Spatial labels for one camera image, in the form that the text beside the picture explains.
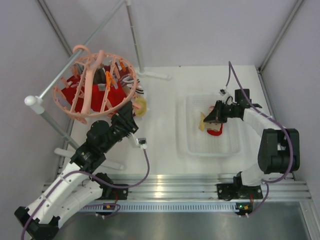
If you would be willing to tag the white perforated plastic basket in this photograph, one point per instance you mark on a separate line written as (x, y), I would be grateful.
(201, 143)

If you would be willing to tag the pink round clip hanger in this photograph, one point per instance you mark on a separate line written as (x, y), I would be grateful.
(85, 66)

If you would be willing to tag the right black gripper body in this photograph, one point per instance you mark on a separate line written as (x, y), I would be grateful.
(224, 111)

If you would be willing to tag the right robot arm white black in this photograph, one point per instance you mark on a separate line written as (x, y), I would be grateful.
(279, 148)

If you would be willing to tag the yellow sock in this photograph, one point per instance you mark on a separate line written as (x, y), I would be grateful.
(202, 125)
(141, 106)

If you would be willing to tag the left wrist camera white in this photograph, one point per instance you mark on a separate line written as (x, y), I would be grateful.
(137, 142)

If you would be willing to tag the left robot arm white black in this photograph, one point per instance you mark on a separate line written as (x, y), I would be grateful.
(78, 184)

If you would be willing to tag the aluminium mounting rail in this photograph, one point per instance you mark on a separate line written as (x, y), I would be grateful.
(161, 193)

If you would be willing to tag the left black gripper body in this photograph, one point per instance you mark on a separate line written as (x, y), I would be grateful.
(121, 126)

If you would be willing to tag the red sock white cuff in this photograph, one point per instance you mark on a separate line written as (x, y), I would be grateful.
(115, 96)

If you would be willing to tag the red white patterned sock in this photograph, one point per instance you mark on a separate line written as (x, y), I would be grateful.
(215, 131)

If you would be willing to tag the orange clothes peg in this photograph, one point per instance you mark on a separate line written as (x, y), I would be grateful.
(110, 80)

